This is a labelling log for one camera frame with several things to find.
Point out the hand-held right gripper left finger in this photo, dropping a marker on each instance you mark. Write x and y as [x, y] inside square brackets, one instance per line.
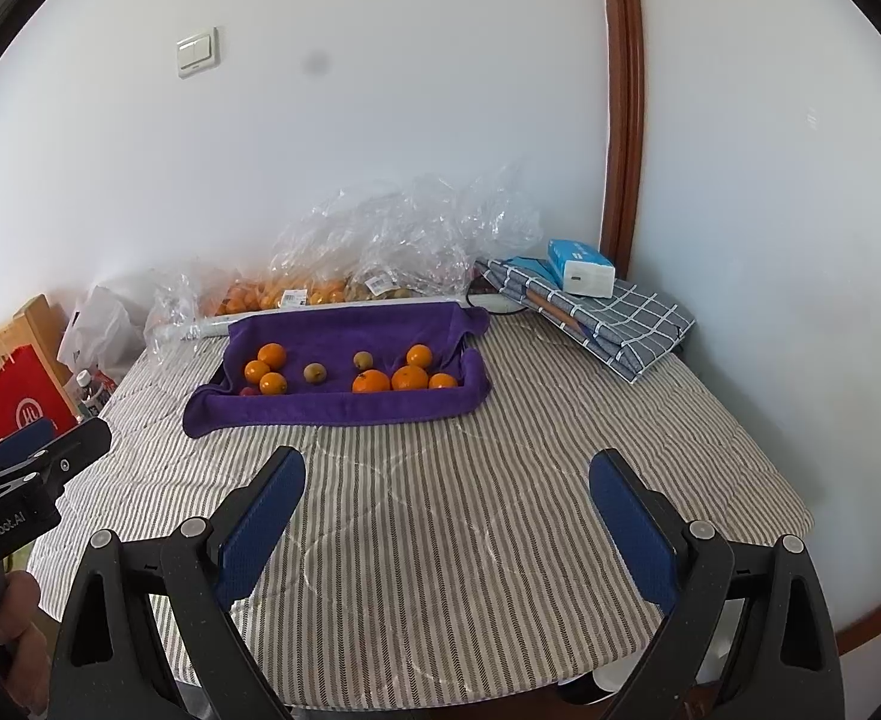
[253, 532]

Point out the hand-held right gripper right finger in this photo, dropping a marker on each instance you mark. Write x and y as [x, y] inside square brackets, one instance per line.
[635, 532]

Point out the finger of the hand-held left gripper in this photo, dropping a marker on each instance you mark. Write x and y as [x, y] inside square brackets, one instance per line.
[80, 446]
[24, 436]

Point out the purple towel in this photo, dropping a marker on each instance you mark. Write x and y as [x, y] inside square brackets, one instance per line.
[335, 409]

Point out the small orange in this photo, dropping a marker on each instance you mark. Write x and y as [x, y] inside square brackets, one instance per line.
[273, 384]
[271, 355]
[443, 381]
[256, 371]
[419, 355]

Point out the green-brown kiwi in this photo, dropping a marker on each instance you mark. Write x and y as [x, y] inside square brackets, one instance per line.
[364, 360]
[315, 373]

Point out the large orange with stem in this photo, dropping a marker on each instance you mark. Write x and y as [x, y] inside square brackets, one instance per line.
[371, 382]

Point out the red paper bag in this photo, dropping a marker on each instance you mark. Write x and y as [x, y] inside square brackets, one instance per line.
[24, 401]

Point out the wooden furniture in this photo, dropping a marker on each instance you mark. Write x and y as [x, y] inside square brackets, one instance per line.
[35, 326]

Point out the white plastic bag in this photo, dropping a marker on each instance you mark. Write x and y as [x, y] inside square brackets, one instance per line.
[99, 334]

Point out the crumpled clear plastic bag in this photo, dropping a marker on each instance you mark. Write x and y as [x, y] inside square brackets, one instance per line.
[174, 307]

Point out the folded grey plaid cloth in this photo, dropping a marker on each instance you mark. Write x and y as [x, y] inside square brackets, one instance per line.
[627, 330]

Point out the clear plastic bag of oranges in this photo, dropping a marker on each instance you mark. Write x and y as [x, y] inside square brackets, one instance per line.
[313, 292]

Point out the blue and white tissue box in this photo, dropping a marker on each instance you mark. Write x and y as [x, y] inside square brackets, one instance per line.
[582, 270]

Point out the empty clear plastic bag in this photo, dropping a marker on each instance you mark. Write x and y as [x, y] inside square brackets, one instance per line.
[500, 217]

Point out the white light switch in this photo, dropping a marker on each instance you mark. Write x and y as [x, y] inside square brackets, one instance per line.
[198, 52]

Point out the brown wooden door frame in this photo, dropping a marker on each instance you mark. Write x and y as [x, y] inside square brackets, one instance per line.
[621, 90]

